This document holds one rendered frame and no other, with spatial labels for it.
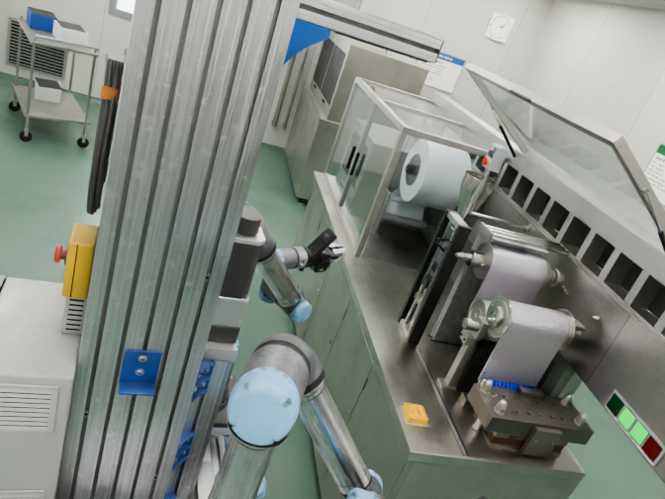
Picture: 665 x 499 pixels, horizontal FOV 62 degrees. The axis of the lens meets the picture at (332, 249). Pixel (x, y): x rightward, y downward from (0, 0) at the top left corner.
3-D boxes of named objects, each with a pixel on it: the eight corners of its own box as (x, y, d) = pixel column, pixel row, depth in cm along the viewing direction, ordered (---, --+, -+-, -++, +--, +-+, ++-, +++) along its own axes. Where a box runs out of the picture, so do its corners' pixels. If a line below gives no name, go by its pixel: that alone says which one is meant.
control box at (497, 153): (478, 163, 229) (488, 141, 225) (492, 167, 231) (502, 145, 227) (484, 169, 223) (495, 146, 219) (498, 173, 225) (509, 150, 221)
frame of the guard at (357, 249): (321, 174, 388) (353, 75, 359) (396, 193, 403) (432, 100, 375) (351, 255, 284) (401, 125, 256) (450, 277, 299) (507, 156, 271)
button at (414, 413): (401, 407, 189) (404, 402, 188) (420, 410, 191) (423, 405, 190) (407, 423, 183) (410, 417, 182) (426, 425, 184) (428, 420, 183)
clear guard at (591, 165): (471, 69, 240) (472, 69, 240) (526, 152, 262) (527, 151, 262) (615, 143, 148) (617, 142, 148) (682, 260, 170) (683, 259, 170)
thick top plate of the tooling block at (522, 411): (466, 396, 194) (474, 382, 192) (561, 411, 205) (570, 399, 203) (484, 431, 180) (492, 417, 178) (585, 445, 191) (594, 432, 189)
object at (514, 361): (477, 378, 197) (500, 337, 189) (533, 388, 203) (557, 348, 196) (478, 379, 196) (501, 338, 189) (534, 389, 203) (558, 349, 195)
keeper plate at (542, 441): (520, 449, 187) (534, 426, 183) (544, 452, 190) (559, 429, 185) (522, 455, 185) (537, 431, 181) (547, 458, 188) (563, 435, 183)
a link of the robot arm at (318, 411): (256, 321, 115) (350, 497, 129) (239, 349, 105) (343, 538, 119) (306, 304, 112) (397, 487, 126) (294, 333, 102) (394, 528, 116)
